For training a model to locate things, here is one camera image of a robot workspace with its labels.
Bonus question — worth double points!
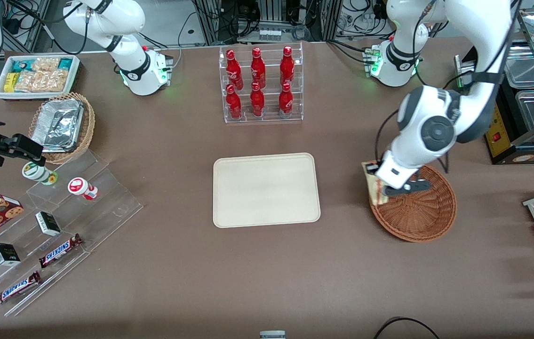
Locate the triangle sandwich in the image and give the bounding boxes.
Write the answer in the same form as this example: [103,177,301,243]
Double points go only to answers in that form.
[362,161,388,206]

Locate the brown round wicker basket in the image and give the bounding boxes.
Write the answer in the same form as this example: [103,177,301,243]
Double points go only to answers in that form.
[369,165,457,243]

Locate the light tan wicker basket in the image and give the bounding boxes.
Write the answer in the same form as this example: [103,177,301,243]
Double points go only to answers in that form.
[28,92,96,165]

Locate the beige rectangular tray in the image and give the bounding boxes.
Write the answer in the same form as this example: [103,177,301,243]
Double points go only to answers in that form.
[213,153,321,229]

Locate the green lidded yogurt cup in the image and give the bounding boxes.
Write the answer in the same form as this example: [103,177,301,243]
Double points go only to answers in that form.
[22,161,58,186]

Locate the silver foil packet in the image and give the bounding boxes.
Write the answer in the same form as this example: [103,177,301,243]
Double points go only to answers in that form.
[31,98,85,153]

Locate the clear bag of crackers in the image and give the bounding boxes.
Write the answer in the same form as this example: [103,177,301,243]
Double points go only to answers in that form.
[15,70,69,93]
[32,57,60,72]

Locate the red lidded yogurt cup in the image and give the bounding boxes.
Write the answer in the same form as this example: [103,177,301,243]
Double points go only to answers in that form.
[68,177,99,201]

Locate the small black carton box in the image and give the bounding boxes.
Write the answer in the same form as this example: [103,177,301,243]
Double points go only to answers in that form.
[35,211,62,236]
[0,243,21,266]

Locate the white rectangular bin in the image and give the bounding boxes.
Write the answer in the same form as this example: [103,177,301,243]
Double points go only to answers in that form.
[0,55,81,101]

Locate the clear acrylic stepped shelf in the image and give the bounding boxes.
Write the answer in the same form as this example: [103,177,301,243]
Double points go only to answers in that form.
[26,150,144,257]
[0,202,91,317]

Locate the black food warmer case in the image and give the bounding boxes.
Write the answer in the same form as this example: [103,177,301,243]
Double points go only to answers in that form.
[454,7,534,165]

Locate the Snickers chocolate bar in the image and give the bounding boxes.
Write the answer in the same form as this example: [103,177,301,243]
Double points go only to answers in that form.
[39,234,84,269]
[0,271,41,307]

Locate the red cola bottle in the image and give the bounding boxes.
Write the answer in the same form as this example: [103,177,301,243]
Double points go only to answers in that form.
[225,84,242,120]
[225,49,244,90]
[250,82,265,117]
[279,82,294,117]
[250,47,266,89]
[280,46,295,87]

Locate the clear acrylic bottle rack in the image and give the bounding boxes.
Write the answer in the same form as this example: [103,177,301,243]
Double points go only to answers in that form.
[219,42,304,124]

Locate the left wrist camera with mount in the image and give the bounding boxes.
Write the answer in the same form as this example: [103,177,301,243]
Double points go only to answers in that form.
[382,178,432,196]

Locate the black looped cable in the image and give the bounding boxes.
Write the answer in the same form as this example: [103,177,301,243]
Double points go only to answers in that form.
[373,317,441,339]

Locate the aluminium frame equipment rack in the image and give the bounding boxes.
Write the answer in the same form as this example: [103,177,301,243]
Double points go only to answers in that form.
[191,0,343,43]

